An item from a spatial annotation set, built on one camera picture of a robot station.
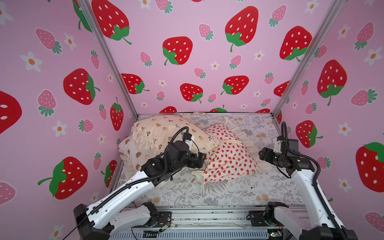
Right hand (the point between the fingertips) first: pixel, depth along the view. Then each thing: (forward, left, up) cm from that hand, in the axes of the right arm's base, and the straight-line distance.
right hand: (264, 154), depth 80 cm
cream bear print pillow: (+5, +62, +5) cm, 62 cm away
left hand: (-8, +35, +9) cm, 37 cm away
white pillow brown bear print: (-3, +74, -8) cm, 75 cm away
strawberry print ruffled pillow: (+3, +17, -8) cm, 19 cm away
